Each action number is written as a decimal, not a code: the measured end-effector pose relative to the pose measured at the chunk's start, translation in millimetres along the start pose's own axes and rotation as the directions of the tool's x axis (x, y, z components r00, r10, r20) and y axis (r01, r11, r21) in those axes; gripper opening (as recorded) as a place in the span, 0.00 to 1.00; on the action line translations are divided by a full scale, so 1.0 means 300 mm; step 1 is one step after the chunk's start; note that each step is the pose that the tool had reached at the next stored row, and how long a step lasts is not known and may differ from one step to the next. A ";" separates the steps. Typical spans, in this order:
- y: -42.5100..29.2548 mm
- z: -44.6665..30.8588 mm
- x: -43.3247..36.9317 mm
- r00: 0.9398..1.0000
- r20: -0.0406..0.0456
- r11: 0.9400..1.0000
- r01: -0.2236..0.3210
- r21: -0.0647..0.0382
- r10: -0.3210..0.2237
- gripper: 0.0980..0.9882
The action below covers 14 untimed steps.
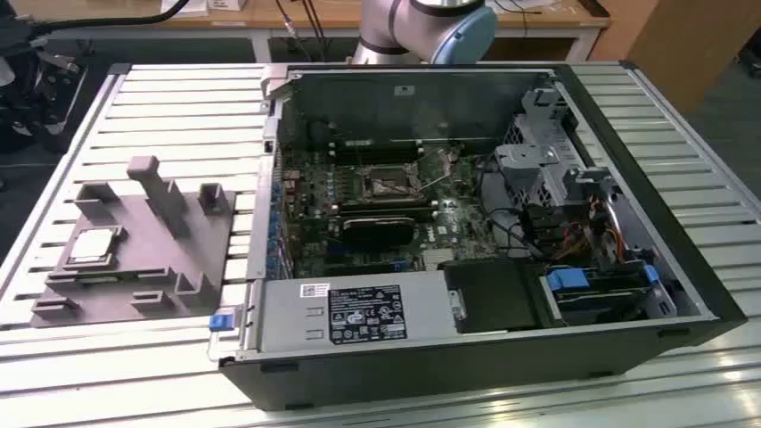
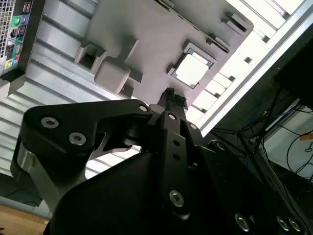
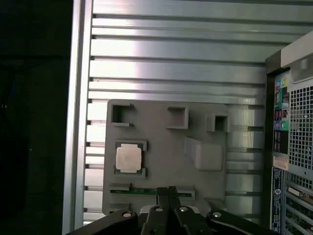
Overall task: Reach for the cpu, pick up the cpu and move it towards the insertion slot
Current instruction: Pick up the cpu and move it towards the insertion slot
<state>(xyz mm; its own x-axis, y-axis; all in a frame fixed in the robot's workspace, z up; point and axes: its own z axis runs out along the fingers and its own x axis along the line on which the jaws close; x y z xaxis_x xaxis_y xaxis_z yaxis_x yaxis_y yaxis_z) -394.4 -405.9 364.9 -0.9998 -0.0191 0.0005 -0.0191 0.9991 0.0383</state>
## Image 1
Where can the black cooler shroud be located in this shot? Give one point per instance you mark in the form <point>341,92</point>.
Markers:
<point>377,232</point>

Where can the CPU socket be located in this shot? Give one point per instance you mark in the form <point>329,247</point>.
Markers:
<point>389,185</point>

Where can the silver square CPU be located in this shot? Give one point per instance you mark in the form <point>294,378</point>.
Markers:
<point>92,246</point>

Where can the grey parts rack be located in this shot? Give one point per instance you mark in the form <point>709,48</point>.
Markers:
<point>148,249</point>

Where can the green motherboard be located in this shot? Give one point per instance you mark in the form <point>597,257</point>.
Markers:
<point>463,232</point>

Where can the black power supply label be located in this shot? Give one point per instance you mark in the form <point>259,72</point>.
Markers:
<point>366,314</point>

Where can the blue disk carrier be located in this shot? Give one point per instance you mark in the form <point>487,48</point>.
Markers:
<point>567,280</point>

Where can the black drive box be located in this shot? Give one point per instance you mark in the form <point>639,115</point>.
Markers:
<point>493,294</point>

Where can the blue disk bay clip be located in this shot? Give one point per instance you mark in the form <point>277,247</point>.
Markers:
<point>650,274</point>

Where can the grey power supply unit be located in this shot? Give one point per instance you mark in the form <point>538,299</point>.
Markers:
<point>285,321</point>

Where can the blue case latch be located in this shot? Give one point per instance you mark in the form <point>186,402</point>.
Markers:
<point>220,322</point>

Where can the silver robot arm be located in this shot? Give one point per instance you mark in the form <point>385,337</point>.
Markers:
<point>386,27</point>

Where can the silver chipset heatsink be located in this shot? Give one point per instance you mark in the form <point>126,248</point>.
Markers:
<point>439,258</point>

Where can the wooden cabinet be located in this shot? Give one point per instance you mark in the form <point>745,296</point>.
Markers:
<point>683,44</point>

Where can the thin metal locking lever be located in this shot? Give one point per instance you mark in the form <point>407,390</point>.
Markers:
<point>431,183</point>

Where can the metal drive cage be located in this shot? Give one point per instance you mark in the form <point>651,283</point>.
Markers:
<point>534,178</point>

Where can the black open PC case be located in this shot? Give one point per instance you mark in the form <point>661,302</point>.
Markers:
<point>415,379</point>

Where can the black RAM slot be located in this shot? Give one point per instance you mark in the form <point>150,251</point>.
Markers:
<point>374,151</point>
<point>382,208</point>

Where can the white cardboard box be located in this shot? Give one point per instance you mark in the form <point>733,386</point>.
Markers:
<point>225,4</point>

